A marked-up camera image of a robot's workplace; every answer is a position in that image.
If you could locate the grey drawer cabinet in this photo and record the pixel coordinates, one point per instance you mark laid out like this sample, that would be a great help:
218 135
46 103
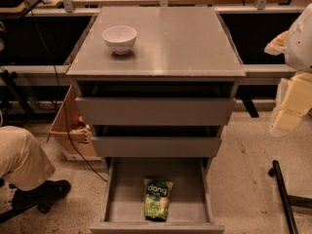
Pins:
180 52

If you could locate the green rice chip bag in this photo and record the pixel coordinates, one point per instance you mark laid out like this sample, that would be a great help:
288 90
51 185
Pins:
157 197

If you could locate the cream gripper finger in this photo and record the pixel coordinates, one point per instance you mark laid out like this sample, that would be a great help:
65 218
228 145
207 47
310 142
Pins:
293 102
277 45

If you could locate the white ceramic bowl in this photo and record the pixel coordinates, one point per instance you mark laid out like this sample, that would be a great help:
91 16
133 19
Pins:
119 39

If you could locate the grey drawer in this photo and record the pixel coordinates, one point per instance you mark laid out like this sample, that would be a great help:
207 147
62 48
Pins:
190 209
155 111
136 146

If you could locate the cardboard box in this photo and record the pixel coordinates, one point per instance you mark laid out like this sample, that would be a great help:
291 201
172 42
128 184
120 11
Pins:
69 131

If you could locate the black shoe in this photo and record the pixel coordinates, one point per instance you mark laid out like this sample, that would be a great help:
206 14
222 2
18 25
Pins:
42 197

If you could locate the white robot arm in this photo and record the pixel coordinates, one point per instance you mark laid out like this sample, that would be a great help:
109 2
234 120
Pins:
298 49

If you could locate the black metal stand leg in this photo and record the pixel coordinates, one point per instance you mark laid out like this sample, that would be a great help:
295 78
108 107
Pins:
288 200

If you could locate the grey bottom drawer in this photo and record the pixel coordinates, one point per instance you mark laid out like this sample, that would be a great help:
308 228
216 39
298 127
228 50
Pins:
190 209

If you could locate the person leg beige trousers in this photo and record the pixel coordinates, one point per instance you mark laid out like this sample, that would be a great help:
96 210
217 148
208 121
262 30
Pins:
23 162

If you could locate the grey middle drawer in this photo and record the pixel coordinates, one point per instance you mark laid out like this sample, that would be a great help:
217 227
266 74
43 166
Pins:
136 146

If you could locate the grey top drawer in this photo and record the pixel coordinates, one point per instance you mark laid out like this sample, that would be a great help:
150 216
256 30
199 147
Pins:
155 111

